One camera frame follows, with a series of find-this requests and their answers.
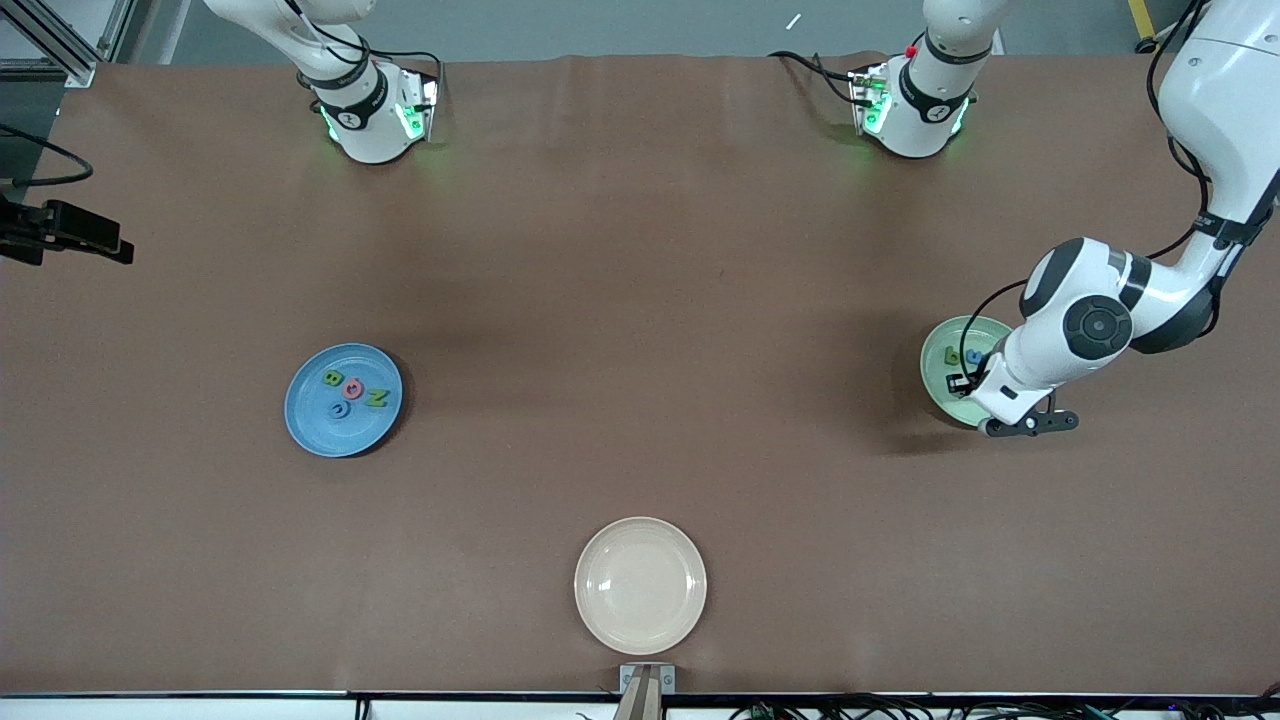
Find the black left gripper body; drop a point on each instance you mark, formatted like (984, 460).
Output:
(973, 378)

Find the blue foam letter m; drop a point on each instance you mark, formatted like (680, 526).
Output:
(975, 355)

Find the red foam letter O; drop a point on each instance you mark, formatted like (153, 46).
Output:
(345, 389)

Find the green foam letter N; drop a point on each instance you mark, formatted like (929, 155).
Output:
(376, 398)

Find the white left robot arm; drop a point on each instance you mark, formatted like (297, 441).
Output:
(1240, 100)

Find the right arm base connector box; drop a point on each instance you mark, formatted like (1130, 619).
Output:
(420, 115)

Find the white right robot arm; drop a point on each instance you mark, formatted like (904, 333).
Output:
(370, 140)

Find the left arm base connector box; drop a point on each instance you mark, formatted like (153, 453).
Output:
(868, 100)

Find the light green plate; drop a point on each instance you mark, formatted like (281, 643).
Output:
(945, 405)

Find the blue plate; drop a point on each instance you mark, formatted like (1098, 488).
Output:
(335, 435)

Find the beige plate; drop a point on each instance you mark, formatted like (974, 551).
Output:
(640, 585)

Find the brown table mat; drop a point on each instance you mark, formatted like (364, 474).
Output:
(640, 200)

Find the aluminium extrusion frame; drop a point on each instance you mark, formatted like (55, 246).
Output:
(72, 78)

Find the silver camera mount bracket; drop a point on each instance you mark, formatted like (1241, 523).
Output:
(646, 685)

